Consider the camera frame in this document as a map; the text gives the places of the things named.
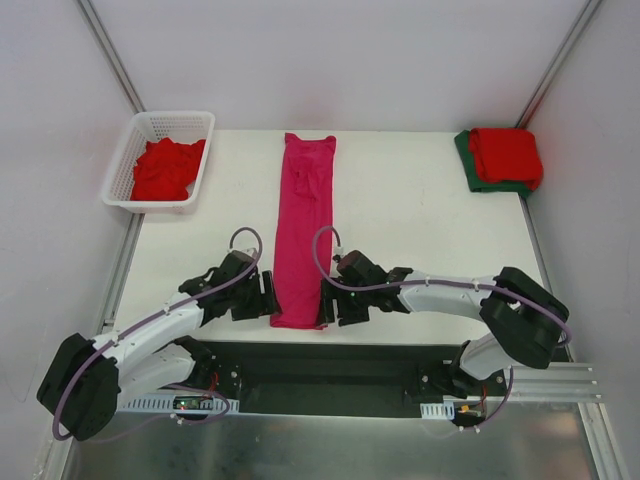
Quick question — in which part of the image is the pink t shirt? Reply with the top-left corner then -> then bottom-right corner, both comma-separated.
270,133 -> 337,330

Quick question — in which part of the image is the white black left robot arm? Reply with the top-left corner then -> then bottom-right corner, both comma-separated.
36,250 -> 279,441

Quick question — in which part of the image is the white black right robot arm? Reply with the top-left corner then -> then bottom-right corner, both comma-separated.
318,250 -> 571,398

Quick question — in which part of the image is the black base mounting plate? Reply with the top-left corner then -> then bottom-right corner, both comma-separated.
178,337 -> 506,418

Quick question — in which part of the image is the folded green t shirt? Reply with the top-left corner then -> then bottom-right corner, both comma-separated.
454,130 -> 533,199

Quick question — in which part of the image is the crumpled red t shirt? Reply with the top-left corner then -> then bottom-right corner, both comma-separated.
130,138 -> 205,201

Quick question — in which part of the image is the white plastic laundry basket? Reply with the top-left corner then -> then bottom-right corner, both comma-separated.
101,110 -> 216,214

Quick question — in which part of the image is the folded red t shirt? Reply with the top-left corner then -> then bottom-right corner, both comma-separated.
469,128 -> 544,190

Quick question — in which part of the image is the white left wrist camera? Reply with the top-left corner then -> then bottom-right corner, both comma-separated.
227,247 -> 259,259

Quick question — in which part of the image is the left white slotted cable duct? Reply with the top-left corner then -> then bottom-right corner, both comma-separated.
118,393 -> 240,415

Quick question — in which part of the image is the white slotted cable duct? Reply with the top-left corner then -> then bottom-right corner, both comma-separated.
420,401 -> 456,421
118,393 -> 240,415

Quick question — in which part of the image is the right white slotted cable duct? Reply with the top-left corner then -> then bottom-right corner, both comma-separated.
420,401 -> 456,421

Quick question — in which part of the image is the aluminium frame rail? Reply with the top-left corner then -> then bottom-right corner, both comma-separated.
510,362 -> 604,403

